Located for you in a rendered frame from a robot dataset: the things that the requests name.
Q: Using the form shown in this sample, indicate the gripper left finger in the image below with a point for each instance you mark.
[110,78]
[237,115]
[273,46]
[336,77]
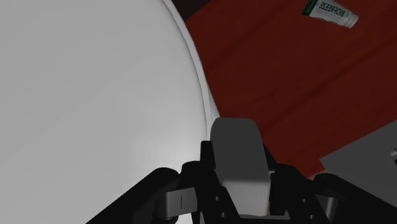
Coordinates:
[211,198]

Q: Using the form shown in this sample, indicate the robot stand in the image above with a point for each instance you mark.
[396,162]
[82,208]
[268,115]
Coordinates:
[363,161]

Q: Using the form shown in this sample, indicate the grey rounded box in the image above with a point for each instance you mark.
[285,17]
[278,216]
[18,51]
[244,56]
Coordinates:
[240,155]

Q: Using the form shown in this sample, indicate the white and green tube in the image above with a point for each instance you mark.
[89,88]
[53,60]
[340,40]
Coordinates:
[332,12]

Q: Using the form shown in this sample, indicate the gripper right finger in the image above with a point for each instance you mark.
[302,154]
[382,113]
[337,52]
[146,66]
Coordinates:
[297,198]

